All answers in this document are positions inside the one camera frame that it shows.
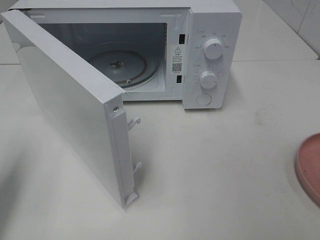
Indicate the pink round plate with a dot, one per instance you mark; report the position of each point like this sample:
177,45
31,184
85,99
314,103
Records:
307,166

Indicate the white warning label sticker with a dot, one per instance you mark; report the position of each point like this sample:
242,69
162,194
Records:
177,59

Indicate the white microwave door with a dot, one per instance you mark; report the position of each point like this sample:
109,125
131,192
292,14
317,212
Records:
81,103

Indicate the round white door button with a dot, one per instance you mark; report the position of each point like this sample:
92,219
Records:
204,99

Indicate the white microwave knob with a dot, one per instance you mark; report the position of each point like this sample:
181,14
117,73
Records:
213,48
208,79

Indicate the white microwave oven body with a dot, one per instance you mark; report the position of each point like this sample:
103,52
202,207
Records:
149,27

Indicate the glass microwave turntable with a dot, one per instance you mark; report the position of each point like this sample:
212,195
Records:
125,68

